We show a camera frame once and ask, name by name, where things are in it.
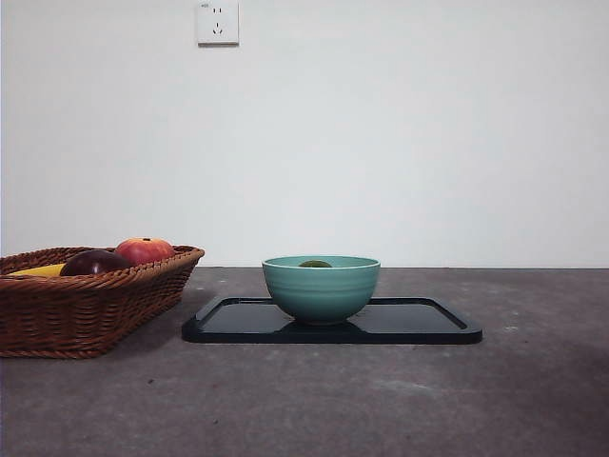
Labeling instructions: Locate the red apple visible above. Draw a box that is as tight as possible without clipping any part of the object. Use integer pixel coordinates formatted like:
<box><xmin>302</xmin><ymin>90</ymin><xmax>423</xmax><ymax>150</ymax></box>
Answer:
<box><xmin>113</xmin><ymin>236</ymin><xmax>176</xmax><ymax>266</ymax></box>

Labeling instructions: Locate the black rectangular tray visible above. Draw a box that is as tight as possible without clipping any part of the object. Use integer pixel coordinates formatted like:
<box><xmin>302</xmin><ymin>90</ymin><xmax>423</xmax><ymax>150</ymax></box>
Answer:
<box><xmin>182</xmin><ymin>296</ymin><xmax>483</xmax><ymax>345</ymax></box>

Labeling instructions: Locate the white wall socket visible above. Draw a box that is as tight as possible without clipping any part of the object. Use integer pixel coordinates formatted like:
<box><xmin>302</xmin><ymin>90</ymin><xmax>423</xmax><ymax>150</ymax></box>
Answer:
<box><xmin>197</xmin><ymin>0</ymin><xmax>241</xmax><ymax>48</ymax></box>

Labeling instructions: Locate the teal ribbed bowl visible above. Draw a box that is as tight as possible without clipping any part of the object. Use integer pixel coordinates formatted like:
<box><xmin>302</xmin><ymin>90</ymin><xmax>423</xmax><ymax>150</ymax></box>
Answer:
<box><xmin>262</xmin><ymin>255</ymin><xmax>383</xmax><ymax>327</ymax></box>

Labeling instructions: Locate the dark purple fruit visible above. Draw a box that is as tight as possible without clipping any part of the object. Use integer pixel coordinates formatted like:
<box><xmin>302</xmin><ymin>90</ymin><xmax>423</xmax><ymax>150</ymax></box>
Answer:
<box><xmin>59</xmin><ymin>248</ymin><xmax>132</xmax><ymax>276</ymax></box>

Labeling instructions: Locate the brown wicker basket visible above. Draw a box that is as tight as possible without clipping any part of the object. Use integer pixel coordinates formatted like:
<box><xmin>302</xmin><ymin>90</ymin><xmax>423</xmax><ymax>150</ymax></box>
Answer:
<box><xmin>0</xmin><ymin>245</ymin><xmax>206</xmax><ymax>359</ymax></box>

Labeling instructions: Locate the yellow banana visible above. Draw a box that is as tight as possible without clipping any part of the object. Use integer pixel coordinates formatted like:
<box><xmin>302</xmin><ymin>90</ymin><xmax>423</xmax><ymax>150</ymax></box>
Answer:
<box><xmin>9</xmin><ymin>263</ymin><xmax>67</xmax><ymax>277</ymax></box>

